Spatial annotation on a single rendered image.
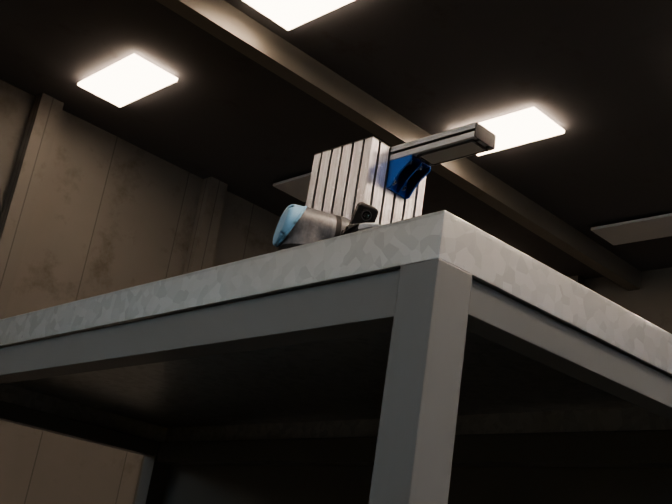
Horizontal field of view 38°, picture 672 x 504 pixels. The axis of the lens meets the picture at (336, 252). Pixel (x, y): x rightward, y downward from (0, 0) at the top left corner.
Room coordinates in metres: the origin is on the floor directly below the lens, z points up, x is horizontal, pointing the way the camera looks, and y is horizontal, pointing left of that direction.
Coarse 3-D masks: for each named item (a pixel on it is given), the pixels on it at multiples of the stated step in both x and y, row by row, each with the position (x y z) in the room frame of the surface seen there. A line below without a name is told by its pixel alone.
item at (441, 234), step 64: (256, 256) 0.87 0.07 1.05; (320, 256) 0.80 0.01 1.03; (384, 256) 0.74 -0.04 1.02; (448, 256) 0.70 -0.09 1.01; (512, 256) 0.75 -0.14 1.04; (0, 320) 1.31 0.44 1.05; (64, 320) 1.16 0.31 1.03; (128, 320) 1.04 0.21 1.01; (576, 320) 0.81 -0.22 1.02; (640, 320) 0.87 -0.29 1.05; (0, 384) 1.83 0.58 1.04; (64, 384) 1.74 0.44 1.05; (128, 384) 1.64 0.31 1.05; (192, 384) 1.55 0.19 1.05; (256, 384) 1.47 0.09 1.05; (320, 384) 1.39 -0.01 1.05; (512, 384) 1.21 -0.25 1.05; (576, 384) 1.15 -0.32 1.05
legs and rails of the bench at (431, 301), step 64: (192, 320) 0.95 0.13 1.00; (256, 320) 0.87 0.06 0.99; (320, 320) 0.80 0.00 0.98; (384, 320) 0.74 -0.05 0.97; (448, 320) 0.70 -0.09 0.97; (512, 320) 0.76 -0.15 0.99; (384, 384) 0.72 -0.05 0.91; (448, 384) 0.71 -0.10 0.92; (640, 384) 0.88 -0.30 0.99; (128, 448) 1.98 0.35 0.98; (384, 448) 0.71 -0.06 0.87; (448, 448) 0.71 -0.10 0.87
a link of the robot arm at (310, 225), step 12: (288, 216) 2.24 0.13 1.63; (300, 216) 2.24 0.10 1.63; (312, 216) 2.26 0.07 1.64; (324, 216) 2.27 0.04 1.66; (336, 216) 2.29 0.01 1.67; (276, 228) 2.32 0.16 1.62; (288, 228) 2.24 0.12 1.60; (300, 228) 2.25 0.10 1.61; (312, 228) 2.25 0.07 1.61; (324, 228) 2.26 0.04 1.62; (336, 228) 2.27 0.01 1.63; (276, 240) 2.27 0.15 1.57; (288, 240) 2.26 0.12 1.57; (300, 240) 2.25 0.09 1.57; (312, 240) 2.26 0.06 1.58
